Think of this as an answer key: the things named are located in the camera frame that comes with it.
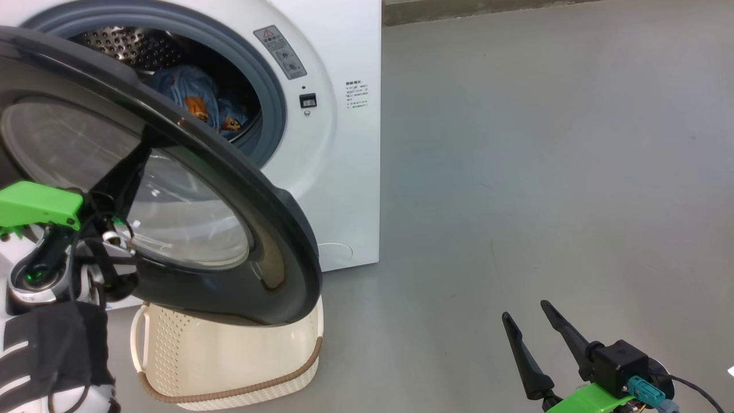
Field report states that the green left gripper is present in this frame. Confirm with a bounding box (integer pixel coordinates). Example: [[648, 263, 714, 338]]
[[0, 130, 167, 239]]

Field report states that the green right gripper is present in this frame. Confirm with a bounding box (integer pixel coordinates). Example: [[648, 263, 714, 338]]
[[502, 300, 635, 413]]

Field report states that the blue cartoon print garment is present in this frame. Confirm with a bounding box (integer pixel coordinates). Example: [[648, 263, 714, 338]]
[[146, 64, 251, 139]]

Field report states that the black-rimmed glass washer door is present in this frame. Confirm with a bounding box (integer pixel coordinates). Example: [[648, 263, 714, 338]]
[[0, 26, 323, 328]]

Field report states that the grey rubber door gasket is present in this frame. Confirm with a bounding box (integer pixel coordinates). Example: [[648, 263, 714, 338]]
[[23, 3, 287, 170]]

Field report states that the cream perforated laundry basket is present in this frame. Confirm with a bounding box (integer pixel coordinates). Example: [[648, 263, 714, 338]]
[[130, 295, 325, 411]]

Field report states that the white front-load washing machine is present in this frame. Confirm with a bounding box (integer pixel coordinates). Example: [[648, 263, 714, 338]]
[[0, 0, 382, 311]]

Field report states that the stainless steel perforated drum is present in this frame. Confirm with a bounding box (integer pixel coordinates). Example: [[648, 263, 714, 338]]
[[69, 28, 185, 73]]

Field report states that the grey warning label plate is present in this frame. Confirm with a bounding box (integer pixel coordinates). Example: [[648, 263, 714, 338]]
[[253, 25, 308, 80]]

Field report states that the round white filter cover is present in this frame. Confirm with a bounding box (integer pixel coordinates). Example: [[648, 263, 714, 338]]
[[318, 242, 354, 271]]

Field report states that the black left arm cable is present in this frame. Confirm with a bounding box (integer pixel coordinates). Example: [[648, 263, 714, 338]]
[[75, 195, 139, 300]]

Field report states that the teal right camera connector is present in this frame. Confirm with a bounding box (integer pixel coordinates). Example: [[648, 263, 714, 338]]
[[628, 376, 681, 413]]

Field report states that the black right camera cable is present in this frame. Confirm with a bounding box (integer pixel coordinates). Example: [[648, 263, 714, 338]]
[[659, 373, 719, 413]]

